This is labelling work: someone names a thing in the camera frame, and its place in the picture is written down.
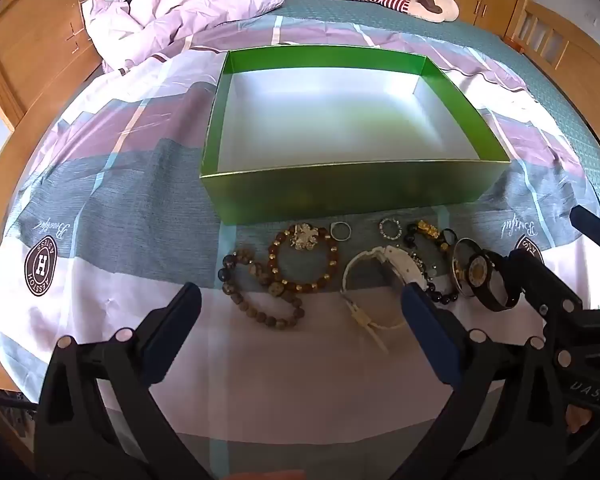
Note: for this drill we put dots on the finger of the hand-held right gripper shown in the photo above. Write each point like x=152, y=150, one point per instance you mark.
x=540, y=282
x=595, y=227

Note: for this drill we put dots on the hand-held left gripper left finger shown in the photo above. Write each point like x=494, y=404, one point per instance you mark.
x=172, y=327

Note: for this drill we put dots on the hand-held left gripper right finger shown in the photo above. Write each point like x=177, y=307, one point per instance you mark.
x=430, y=330

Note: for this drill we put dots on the silver metal keyring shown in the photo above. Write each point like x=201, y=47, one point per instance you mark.
x=422, y=262

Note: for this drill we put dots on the white watch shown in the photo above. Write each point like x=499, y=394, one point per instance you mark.
x=405, y=265

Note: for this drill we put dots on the green cardboard box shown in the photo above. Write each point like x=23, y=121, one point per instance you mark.
x=330, y=110

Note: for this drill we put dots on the person's right hand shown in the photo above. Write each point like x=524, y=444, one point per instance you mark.
x=577, y=419

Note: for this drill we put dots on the round silver watch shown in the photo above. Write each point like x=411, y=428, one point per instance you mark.
x=460, y=265

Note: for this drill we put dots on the plaid purple grey bedsheet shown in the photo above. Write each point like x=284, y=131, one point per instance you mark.
x=130, y=200

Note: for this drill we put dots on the wooden headboard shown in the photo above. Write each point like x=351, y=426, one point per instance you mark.
x=30, y=45

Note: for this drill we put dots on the crumpled lilac quilt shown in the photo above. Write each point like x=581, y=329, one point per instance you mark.
x=195, y=0

